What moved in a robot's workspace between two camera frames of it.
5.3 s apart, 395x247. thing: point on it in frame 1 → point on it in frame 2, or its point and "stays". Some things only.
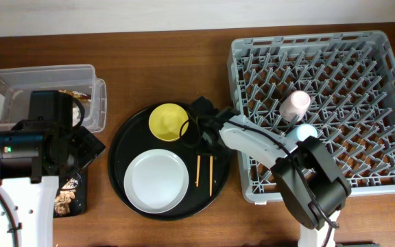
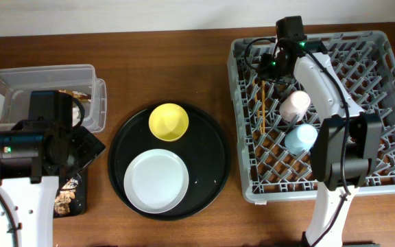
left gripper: (90, 146) stays
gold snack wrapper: (82, 97) stays
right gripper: (204, 147) → (265, 69)
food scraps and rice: (67, 193) stays
